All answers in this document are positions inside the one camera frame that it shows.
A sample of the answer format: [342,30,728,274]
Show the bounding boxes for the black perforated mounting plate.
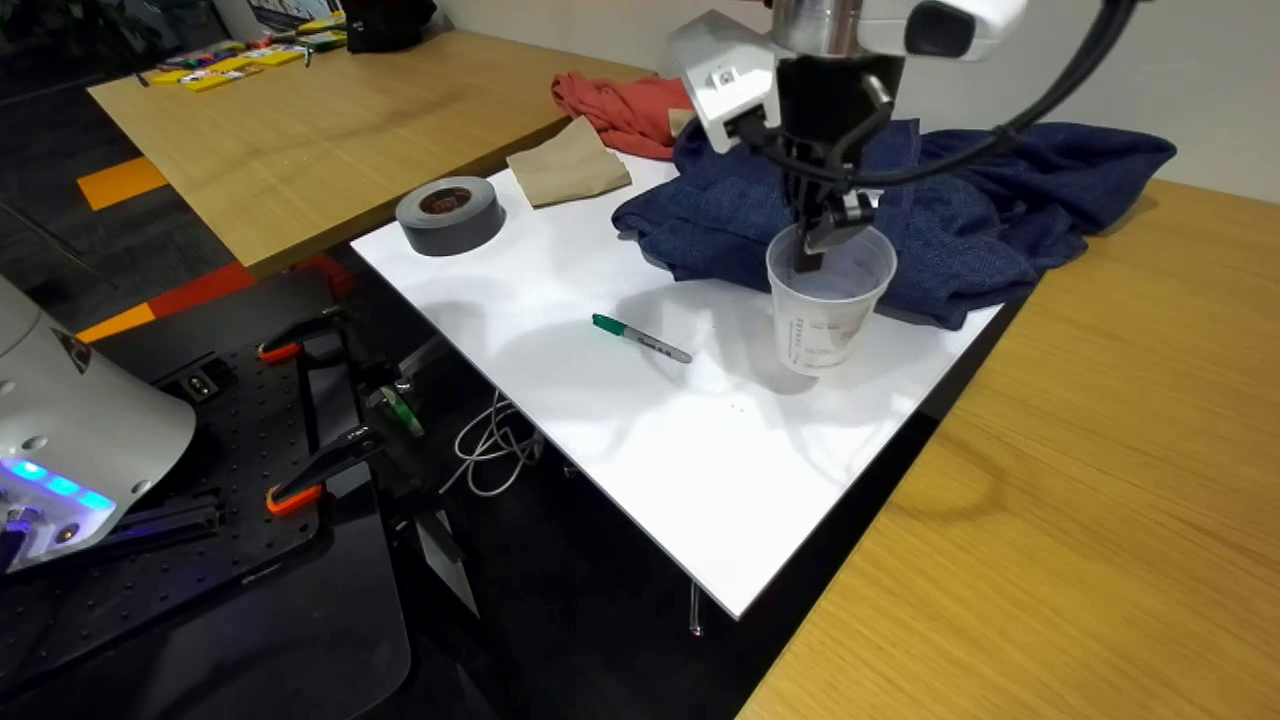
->
[75,335,391,591]

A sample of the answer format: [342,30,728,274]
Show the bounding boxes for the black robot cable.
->
[737,0,1143,192]

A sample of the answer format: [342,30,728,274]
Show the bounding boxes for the yellow items on table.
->
[138,16,348,93]

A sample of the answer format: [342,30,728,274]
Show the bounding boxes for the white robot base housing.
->
[0,278,195,571]

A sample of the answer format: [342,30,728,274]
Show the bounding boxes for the beige folded cloth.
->
[508,115,634,209]

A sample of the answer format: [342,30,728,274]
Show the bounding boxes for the green capped marker pen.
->
[592,313,693,362]

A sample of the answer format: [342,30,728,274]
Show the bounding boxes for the translucent plastic cup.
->
[766,229,897,375]

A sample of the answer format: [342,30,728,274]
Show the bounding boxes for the orange black clamp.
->
[258,319,348,382]
[266,459,367,518]

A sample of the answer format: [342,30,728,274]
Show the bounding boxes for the orange black clamp right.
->
[266,459,367,518]

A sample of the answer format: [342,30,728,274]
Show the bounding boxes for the navy blue cloth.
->
[614,115,1180,333]

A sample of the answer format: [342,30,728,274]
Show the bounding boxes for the orange black clamp left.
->
[258,319,348,382]

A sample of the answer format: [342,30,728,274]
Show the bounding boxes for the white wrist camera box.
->
[663,10,786,153]

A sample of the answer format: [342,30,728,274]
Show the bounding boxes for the red cloth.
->
[553,73,693,159]

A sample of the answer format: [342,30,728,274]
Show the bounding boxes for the light wooden table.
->
[93,30,639,274]

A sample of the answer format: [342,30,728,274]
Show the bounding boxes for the wooden table on right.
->
[739,183,1280,720]

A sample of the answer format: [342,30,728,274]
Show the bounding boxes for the white cable bundle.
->
[440,390,548,504]

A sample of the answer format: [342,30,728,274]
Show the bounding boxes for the grey duct tape roll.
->
[398,177,505,256]

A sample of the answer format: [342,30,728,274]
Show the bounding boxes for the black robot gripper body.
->
[775,56,905,167]

